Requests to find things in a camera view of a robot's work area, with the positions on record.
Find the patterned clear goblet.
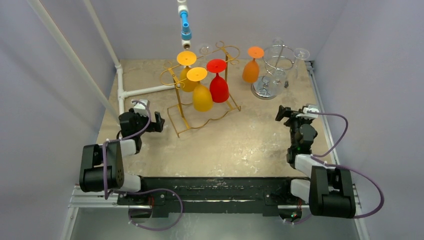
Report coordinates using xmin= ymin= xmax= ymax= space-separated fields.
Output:
xmin=262 ymin=37 xmax=295 ymax=73

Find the gold wire glass rack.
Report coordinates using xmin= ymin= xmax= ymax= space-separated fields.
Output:
xmin=159 ymin=41 xmax=242 ymax=138

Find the red plastic goblet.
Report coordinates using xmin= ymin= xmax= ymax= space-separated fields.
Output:
xmin=206 ymin=58 xmax=230 ymax=103

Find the clear champagne flute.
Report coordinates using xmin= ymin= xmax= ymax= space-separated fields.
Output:
xmin=289 ymin=47 xmax=310 ymax=80

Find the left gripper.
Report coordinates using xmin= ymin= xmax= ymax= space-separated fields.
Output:
xmin=129 ymin=108 xmax=164 ymax=136

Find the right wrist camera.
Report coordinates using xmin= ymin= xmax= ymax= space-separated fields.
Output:
xmin=296 ymin=104 xmax=321 ymax=120

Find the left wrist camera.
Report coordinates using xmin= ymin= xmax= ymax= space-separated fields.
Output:
xmin=131 ymin=99 xmax=150 ymax=117

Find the black mounting base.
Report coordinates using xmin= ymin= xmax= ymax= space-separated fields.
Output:
xmin=117 ymin=177 xmax=309 ymax=220

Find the white PVC pipe frame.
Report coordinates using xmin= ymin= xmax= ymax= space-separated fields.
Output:
xmin=28 ymin=0 xmax=192 ymax=118

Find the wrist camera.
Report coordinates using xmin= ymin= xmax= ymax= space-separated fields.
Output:
xmin=131 ymin=99 xmax=150 ymax=117
xmin=296 ymin=104 xmax=321 ymax=120

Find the blue pipe fitting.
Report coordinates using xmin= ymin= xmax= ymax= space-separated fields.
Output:
xmin=180 ymin=10 xmax=192 ymax=41

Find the yellow plastic goblet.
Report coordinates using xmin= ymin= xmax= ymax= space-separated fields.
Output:
xmin=187 ymin=67 xmax=214 ymax=112
xmin=176 ymin=50 xmax=198 ymax=93

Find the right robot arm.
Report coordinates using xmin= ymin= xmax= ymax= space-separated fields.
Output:
xmin=275 ymin=105 xmax=356 ymax=219

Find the chrome round glass rack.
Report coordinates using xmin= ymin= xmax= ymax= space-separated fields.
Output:
xmin=251 ymin=61 xmax=290 ymax=100

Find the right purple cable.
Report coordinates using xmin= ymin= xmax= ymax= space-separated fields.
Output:
xmin=309 ymin=110 xmax=386 ymax=220

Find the round clear wine glass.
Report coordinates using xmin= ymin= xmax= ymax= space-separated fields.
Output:
xmin=195 ymin=43 xmax=213 ymax=68

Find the orange plastic goblet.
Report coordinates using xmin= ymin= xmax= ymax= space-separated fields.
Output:
xmin=242 ymin=46 xmax=265 ymax=84

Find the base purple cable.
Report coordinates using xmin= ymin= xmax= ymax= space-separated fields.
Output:
xmin=127 ymin=188 xmax=186 ymax=232

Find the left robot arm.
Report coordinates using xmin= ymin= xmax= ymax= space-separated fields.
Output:
xmin=79 ymin=108 xmax=165 ymax=205

